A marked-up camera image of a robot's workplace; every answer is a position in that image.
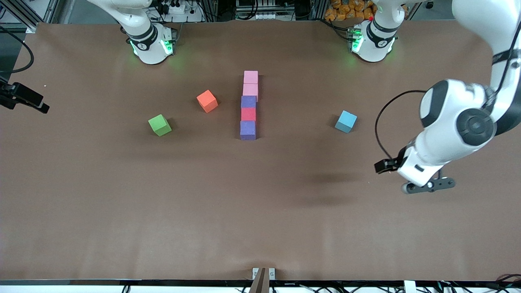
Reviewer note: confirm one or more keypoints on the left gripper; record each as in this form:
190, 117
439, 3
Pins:
396, 162

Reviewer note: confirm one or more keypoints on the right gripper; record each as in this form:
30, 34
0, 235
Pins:
17, 95

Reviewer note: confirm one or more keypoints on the purple foam block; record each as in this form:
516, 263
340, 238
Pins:
248, 101
248, 130

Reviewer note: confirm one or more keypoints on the red foam block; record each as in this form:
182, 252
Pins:
248, 114

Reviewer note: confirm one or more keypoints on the pink foam block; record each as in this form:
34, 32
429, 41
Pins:
250, 90
251, 77

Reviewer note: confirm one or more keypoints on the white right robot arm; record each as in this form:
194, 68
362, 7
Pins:
148, 44

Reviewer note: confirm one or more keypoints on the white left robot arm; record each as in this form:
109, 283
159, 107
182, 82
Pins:
447, 114

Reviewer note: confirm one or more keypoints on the light blue foam block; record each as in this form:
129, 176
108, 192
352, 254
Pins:
346, 121

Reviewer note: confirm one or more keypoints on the green foam block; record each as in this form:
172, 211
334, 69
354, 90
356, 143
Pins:
159, 124

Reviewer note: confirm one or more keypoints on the paper table cover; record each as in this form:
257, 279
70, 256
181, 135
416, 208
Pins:
122, 224

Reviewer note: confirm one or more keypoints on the orange packets pile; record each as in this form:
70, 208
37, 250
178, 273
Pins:
342, 10

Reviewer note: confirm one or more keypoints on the white power strip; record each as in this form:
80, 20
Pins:
177, 9
266, 16

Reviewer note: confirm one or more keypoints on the orange foam block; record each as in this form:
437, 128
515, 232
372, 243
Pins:
207, 100

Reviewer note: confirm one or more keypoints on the brown flat strip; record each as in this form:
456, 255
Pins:
260, 285

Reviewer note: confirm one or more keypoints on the small metal bracket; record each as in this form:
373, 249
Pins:
272, 273

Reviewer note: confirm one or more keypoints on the table edge rail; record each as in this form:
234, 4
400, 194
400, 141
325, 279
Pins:
81, 281

